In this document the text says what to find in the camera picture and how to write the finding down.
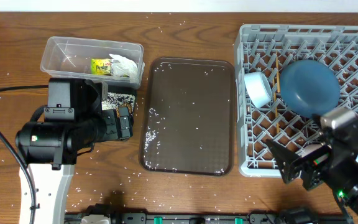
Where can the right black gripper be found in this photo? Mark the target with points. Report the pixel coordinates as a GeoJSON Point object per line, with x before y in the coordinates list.
{"type": "Point", "coordinates": [304, 166]}

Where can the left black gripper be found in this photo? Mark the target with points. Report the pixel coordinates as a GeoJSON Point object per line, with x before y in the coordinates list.
{"type": "Point", "coordinates": [123, 123]}

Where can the pink cup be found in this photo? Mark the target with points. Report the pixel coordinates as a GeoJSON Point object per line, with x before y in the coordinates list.
{"type": "Point", "coordinates": [309, 149]}

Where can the blue plate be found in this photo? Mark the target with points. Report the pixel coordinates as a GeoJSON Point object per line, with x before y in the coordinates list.
{"type": "Point", "coordinates": [309, 87]}

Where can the white tissue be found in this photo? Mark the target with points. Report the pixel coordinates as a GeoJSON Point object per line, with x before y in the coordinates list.
{"type": "Point", "coordinates": [122, 66]}

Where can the yellow green snack packet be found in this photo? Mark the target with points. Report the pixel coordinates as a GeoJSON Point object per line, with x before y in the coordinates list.
{"type": "Point", "coordinates": [100, 66]}

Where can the light blue rice bowl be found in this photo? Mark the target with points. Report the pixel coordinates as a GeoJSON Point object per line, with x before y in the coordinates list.
{"type": "Point", "coordinates": [258, 88]}

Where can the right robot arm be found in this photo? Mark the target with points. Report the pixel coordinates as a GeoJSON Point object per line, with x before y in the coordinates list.
{"type": "Point", "coordinates": [333, 163]}

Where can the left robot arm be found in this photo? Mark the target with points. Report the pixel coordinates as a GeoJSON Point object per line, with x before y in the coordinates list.
{"type": "Point", "coordinates": [79, 114]}

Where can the grey dishwasher rack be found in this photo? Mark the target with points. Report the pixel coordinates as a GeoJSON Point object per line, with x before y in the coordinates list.
{"type": "Point", "coordinates": [254, 51]}

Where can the white rice pile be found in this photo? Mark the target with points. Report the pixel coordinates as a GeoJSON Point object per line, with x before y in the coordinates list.
{"type": "Point", "coordinates": [116, 100]}

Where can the black plastic tray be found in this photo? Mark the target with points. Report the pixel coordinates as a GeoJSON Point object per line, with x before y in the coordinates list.
{"type": "Point", "coordinates": [126, 90]}

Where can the clear plastic bin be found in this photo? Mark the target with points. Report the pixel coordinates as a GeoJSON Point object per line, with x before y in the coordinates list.
{"type": "Point", "coordinates": [69, 57]}

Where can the brown serving tray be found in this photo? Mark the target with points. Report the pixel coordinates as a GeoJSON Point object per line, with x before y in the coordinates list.
{"type": "Point", "coordinates": [189, 117]}

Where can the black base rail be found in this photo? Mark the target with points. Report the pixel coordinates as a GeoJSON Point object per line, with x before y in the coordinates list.
{"type": "Point", "coordinates": [253, 218]}

